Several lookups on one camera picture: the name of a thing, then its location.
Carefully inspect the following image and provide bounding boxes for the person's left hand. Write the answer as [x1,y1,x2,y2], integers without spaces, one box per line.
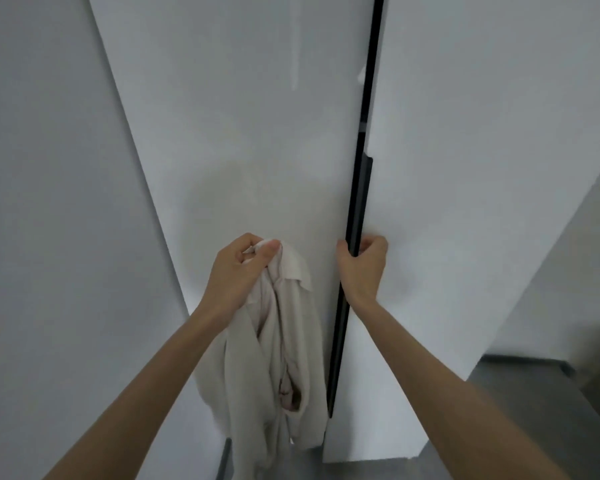
[200,233,283,316]

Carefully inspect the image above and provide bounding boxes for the person's right hand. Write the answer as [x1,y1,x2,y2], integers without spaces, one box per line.
[335,235,390,308]

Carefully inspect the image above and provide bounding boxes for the black door handle strip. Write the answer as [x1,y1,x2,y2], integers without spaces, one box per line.
[326,0,386,419]

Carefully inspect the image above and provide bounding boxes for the white collared shirt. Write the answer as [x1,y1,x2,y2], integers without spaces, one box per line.
[194,239,330,480]

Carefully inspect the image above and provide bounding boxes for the white wardrobe door with handle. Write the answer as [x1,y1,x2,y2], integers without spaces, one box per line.
[322,0,600,465]

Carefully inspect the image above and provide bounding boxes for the person's right forearm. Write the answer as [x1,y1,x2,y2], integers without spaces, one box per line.
[349,296,573,480]

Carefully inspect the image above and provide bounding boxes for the person's left forearm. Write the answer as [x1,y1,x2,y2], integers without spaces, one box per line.
[42,297,232,480]

